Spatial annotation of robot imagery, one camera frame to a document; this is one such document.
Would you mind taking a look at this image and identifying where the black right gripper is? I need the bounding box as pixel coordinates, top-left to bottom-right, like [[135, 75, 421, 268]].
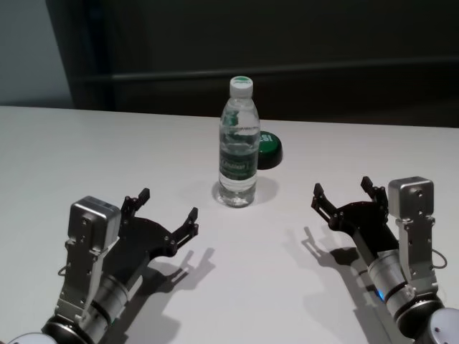
[[311, 175, 401, 257]]

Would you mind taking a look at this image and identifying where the dark blue vertical post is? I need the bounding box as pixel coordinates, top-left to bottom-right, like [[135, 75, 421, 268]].
[[73, 0, 118, 108]]

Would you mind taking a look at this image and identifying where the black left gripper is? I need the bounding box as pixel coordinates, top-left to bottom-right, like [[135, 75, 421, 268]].
[[103, 188, 200, 294]]

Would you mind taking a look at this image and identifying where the clear green-label water bottle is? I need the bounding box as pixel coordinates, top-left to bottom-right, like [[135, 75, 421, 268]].
[[217, 75, 261, 208]]

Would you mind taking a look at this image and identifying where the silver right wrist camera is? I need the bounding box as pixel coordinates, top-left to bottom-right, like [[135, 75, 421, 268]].
[[388, 175, 437, 284]]

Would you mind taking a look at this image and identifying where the green YES push button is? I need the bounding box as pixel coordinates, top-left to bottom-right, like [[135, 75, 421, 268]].
[[257, 129, 284, 170]]

